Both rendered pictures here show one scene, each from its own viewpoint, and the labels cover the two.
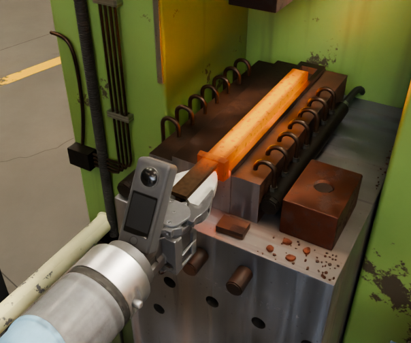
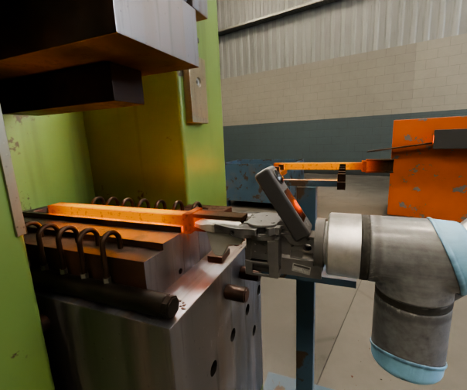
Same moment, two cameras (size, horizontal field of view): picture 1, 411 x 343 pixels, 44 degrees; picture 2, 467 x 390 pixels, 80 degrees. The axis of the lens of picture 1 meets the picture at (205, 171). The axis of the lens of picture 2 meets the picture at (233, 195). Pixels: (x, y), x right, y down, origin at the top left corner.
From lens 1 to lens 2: 0.83 m
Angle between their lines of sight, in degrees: 89
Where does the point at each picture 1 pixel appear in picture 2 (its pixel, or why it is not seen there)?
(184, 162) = (172, 241)
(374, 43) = (55, 182)
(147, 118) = (1, 309)
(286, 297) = not seen: hidden behind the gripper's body
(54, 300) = (407, 220)
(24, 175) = not seen: outside the picture
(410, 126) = (189, 167)
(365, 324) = not seen: hidden behind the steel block
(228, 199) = (198, 246)
